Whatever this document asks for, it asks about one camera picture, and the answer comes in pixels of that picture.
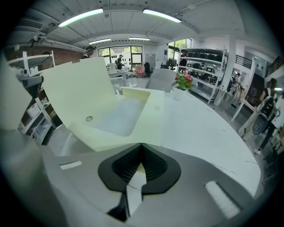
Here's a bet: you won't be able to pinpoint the pink armchair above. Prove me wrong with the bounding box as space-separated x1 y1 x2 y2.
134 66 146 78

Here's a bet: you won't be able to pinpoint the white shelving with black equipment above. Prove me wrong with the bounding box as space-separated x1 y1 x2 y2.
178 46 228 105

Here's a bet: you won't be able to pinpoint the white floor fan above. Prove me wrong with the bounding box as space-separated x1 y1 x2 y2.
238 104 274 142

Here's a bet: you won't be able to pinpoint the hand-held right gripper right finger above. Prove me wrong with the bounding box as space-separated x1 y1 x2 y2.
130 143 255 227

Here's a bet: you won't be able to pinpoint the pink flowers in white pot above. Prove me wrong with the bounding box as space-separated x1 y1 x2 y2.
172 70 194 102

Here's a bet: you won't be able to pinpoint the white metal frame table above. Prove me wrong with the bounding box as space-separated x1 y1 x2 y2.
107 70 130 80

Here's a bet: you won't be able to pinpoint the grey mesh office chair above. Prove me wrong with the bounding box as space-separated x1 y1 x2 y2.
145 68 178 93

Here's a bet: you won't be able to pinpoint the black office chair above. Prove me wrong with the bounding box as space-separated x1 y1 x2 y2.
144 63 154 78

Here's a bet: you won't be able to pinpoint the cream box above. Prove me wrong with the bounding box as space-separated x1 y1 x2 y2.
41 57 165 153

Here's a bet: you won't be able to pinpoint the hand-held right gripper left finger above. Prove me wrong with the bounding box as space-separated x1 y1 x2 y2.
42 143 142 222

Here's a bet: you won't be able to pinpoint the white marble table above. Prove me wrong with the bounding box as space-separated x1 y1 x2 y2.
61 88 261 200

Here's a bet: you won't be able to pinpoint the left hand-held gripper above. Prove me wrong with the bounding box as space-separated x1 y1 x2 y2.
15 67 44 98

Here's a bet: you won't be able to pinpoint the white storage shelving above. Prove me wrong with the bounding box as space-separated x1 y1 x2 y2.
6 51 59 145

